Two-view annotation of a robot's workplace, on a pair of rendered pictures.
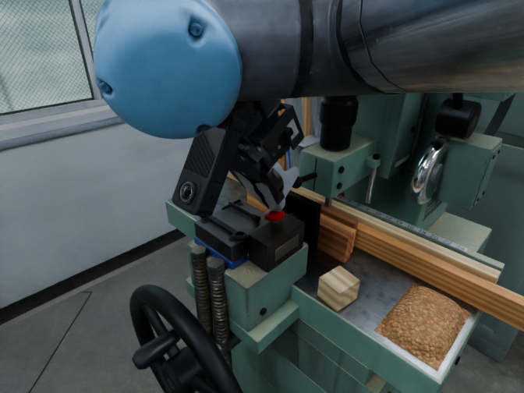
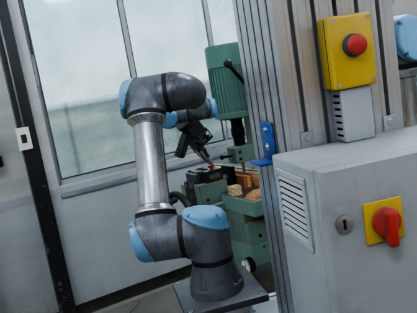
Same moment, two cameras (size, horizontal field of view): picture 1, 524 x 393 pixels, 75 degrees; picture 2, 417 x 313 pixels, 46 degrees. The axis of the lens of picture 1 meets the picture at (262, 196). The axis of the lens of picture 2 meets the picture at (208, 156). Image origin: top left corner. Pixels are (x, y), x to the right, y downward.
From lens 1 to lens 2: 1.62 m
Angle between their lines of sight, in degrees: 26
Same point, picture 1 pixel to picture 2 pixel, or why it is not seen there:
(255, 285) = (202, 186)
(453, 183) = not seen: hidden behind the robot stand
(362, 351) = (239, 207)
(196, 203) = (179, 153)
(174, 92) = (168, 121)
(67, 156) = (130, 195)
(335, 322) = (232, 200)
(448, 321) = not seen: hidden behind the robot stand
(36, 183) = (112, 212)
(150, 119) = (165, 125)
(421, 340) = (252, 194)
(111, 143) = not seen: hidden behind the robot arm
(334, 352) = (235, 215)
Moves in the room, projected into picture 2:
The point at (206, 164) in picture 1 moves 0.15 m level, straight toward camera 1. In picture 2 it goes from (182, 143) to (176, 149)
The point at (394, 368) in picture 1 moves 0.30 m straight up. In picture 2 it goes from (246, 206) to (234, 130)
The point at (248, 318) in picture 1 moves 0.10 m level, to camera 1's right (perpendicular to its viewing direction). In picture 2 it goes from (201, 200) to (225, 197)
